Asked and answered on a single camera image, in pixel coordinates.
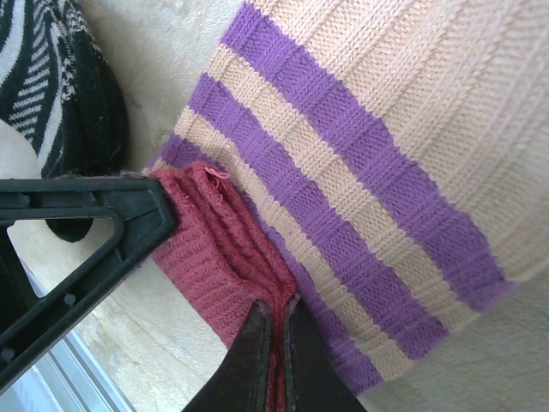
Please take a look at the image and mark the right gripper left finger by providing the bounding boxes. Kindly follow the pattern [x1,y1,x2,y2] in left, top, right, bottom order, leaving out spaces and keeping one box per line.
[182,299,273,412]

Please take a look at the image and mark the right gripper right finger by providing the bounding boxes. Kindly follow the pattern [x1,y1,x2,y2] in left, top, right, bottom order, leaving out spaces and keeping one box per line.
[282,294,368,412]

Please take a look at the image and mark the beige purple-striped sock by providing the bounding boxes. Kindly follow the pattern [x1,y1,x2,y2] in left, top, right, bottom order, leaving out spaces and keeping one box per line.
[143,0,549,412]

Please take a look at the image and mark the black white striped sock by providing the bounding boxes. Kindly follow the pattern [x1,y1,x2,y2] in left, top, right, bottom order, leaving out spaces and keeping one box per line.
[0,0,130,245]

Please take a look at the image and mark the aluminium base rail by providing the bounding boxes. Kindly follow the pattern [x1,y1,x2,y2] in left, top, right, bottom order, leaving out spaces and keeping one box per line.
[0,328,141,412]

